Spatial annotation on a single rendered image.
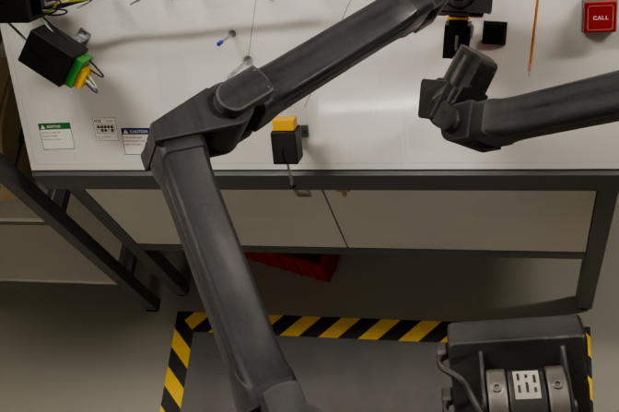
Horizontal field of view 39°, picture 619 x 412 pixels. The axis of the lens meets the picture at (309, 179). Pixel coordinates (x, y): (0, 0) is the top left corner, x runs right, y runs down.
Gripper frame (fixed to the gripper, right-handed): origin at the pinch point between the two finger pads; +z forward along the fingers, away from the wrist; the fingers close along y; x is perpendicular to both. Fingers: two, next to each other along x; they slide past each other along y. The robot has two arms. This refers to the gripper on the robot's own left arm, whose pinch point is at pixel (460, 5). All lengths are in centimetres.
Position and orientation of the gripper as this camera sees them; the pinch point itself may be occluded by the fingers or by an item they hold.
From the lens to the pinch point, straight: 147.9
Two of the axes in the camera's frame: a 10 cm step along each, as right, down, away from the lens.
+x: -1.0, 9.9, -0.3
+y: -9.8, -0.9, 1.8
